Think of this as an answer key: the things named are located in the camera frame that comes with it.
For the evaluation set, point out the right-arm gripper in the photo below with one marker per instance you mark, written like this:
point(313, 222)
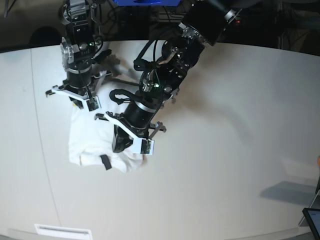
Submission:
point(86, 80)

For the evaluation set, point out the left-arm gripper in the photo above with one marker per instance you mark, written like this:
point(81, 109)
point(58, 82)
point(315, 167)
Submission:
point(137, 118)

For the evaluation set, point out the blue camera stand base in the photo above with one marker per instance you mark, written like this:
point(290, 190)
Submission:
point(170, 3)

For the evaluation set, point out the white paper label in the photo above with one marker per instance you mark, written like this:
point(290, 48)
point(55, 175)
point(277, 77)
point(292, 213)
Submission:
point(63, 232)

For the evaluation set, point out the black tablet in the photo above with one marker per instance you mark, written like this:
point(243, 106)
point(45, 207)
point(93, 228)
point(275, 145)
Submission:
point(312, 217)

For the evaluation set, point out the white printed T-shirt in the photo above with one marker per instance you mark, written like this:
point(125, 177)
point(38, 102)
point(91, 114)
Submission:
point(90, 141)

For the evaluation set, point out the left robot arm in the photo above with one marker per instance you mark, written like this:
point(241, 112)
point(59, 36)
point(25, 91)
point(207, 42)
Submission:
point(161, 78)

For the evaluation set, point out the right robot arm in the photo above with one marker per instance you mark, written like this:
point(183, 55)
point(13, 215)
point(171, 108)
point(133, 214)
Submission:
point(82, 41)

